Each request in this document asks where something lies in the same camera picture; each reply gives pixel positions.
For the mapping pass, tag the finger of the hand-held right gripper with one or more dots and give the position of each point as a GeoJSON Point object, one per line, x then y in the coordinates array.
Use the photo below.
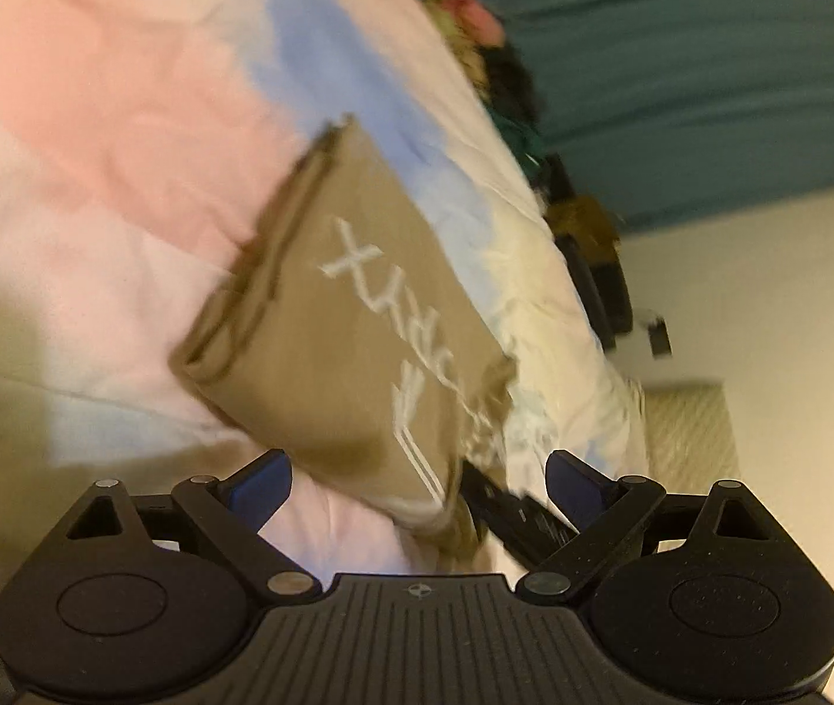
{"type": "Point", "coordinates": [519, 521]}

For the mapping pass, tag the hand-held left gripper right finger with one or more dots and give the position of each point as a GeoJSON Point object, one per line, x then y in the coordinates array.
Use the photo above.
{"type": "Point", "coordinates": [575, 488]}

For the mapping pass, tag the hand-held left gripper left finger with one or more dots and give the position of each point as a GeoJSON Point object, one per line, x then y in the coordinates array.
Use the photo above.
{"type": "Point", "coordinates": [262, 486]}

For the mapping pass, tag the tan t-shirt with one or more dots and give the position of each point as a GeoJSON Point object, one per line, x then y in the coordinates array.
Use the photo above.
{"type": "Point", "coordinates": [358, 352]}

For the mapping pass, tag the black clothes pile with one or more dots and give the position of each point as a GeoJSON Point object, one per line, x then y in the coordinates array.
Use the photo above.
{"type": "Point", "coordinates": [512, 88]}

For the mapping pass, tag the beige clothes pile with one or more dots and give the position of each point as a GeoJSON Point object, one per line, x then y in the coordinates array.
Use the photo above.
{"type": "Point", "coordinates": [461, 51]}

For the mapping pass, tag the black sofa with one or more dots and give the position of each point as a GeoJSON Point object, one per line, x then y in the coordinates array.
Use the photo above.
{"type": "Point", "coordinates": [604, 294]}

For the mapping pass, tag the brown paper bag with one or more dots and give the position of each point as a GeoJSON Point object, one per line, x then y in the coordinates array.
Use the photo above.
{"type": "Point", "coordinates": [586, 228]}

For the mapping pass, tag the pastel bed sheet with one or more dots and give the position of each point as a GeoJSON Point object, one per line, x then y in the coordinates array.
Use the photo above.
{"type": "Point", "coordinates": [93, 125]}

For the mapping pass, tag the wide blue curtain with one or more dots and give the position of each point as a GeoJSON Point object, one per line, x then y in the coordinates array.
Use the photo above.
{"type": "Point", "coordinates": [681, 73]}

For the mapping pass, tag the pink cloth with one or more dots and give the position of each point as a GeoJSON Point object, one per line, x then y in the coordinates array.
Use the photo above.
{"type": "Point", "coordinates": [479, 18]}

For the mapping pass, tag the black wall socket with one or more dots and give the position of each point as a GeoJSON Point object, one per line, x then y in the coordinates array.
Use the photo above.
{"type": "Point", "coordinates": [658, 338]}

